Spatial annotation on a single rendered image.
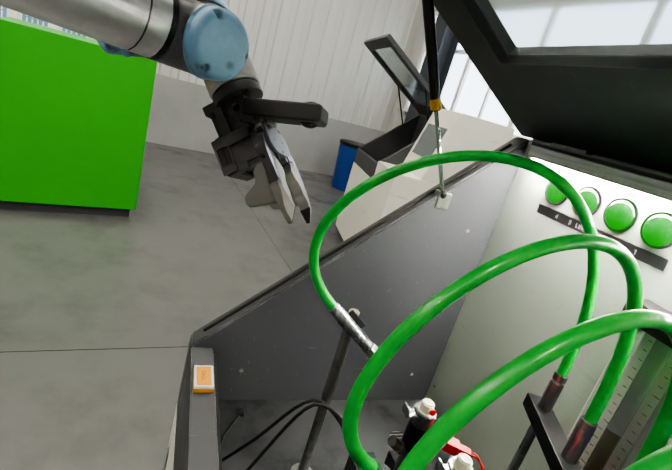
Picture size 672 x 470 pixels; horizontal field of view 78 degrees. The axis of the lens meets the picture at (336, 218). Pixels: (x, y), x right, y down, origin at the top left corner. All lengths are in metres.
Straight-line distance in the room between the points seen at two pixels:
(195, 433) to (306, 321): 0.28
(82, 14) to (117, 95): 3.17
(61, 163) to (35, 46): 0.80
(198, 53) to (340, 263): 0.46
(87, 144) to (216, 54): 3.22
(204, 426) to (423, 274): 0.48
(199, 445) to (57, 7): 0.53
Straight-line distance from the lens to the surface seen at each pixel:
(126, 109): 3.63
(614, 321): 0.36
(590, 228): 0.60
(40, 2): 0.45
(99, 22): 0.46
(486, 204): 0.87
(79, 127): 3.64
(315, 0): 7.32
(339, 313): 0.59
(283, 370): 0.88
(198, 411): 0.70
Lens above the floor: 1.43
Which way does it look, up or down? 16 degrees down
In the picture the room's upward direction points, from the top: 16 degrees clockwise
